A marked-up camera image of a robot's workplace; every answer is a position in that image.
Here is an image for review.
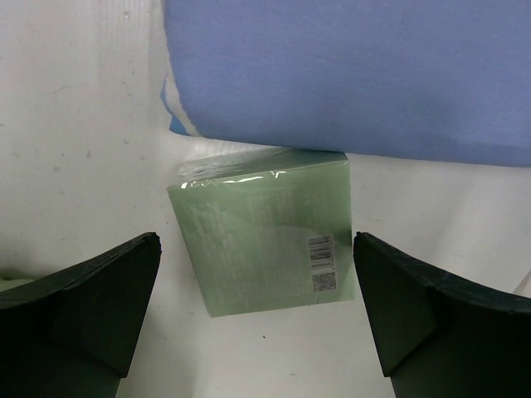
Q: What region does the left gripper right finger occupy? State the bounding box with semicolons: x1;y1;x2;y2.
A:
353;232;530;397

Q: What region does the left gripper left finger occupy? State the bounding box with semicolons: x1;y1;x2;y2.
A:
1;232;161;397

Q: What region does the green box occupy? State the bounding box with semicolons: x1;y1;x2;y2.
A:
168;148;355;318

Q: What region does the blue cloth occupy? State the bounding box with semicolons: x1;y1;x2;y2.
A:
161;1;530;167

